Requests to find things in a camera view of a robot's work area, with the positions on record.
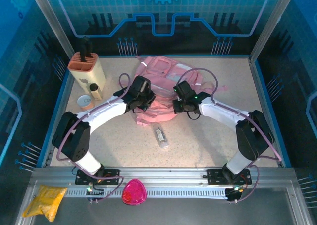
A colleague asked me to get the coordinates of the pink backpack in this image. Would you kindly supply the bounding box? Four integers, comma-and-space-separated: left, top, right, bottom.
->
135, 56, 228, 126

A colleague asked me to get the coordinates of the yellow plastic bag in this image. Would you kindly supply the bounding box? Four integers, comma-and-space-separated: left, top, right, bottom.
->
22, 184, 68, 223

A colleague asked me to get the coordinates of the small beige bottle black cap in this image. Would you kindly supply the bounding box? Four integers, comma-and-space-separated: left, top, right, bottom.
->
88, 83, 103, 101

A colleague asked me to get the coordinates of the beige knife block orange top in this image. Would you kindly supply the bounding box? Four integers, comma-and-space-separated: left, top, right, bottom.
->
67, 51, 107, 94

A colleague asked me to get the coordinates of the orange cup white inside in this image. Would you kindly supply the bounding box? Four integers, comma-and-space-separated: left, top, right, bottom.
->
77, 94, 95, 113

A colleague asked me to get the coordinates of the pink rounded triangular pouch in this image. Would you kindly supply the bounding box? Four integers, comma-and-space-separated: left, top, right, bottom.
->
121, 178, 148, 206

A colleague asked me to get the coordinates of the aluminium side rail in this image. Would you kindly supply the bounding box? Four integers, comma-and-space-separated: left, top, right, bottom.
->
249, 57, 285, 168
41, 71, 75, 168

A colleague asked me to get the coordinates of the aluminium front rail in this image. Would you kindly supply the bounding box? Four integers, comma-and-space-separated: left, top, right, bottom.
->
31, 167, 297, 189

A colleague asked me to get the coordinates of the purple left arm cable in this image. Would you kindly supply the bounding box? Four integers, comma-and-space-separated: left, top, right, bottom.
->
56, 72, 132, 204

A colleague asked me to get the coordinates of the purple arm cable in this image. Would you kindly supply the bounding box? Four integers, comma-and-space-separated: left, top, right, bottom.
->
56, 72, 132, 204
177, 68, 283, 204

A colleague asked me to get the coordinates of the slotted metal cable duct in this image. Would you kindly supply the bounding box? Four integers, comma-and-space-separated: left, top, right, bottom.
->
66, 187, 228, 199

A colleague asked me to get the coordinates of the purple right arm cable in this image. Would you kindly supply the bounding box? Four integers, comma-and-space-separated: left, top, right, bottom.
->
177, 68, 283, 204

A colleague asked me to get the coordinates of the aluminium frame post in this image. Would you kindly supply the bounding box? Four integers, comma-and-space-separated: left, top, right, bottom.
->
249, 0, 298, 62
27, 0, 76, 59

